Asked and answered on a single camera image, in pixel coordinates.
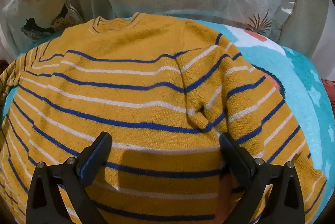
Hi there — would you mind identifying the red cloth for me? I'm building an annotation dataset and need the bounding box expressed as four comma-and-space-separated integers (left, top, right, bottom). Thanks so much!
321, 78, 335, 109

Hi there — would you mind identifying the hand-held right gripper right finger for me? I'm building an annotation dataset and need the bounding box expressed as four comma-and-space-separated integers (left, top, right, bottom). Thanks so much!
219, 133, 305, 224

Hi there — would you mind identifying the yellow striped knit sweater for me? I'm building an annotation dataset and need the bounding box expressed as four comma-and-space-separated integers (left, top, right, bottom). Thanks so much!
0, 12, 327, 224

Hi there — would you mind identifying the teal cartoon printed blanket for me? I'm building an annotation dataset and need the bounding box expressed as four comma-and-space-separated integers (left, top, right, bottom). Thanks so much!
0, 10, 331, 224

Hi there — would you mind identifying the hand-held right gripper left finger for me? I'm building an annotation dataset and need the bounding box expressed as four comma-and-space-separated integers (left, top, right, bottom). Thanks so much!
26, 132, 113, 224

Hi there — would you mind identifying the bird printed cushion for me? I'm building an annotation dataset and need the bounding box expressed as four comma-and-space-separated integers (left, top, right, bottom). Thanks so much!
3, 0, 84, 49

